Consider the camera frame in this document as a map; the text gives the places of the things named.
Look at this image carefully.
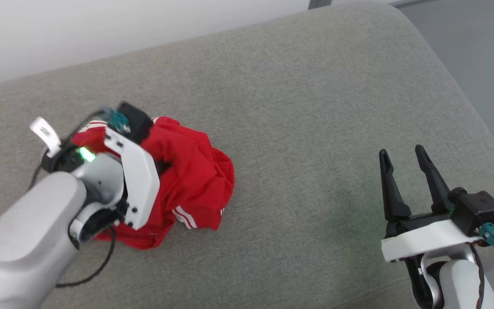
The grey fabric sofa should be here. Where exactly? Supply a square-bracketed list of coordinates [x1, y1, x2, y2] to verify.
[0, 0, 494, 309]

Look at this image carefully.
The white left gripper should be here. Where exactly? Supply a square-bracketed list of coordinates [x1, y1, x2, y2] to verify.
[73, 128, 160, 231]

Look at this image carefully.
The red and white garment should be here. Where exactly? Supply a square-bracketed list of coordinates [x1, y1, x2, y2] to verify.
[70, 116, 235, 250]

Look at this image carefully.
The white cable tag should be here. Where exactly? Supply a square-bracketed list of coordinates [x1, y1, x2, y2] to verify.
[30, 117, 62, 158]

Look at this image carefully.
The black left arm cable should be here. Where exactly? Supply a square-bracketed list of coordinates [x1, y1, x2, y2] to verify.
[30, 109, 117, 288]

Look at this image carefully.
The thin right arm cable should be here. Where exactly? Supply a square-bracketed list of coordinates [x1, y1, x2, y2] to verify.
[466, 242, 494, 309]

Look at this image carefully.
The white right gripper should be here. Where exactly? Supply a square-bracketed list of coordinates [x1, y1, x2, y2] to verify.
[379, 145, 481, 263]

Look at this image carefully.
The teal left camera connector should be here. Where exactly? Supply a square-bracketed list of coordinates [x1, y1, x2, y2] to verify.
[100, 106, 131, 133]

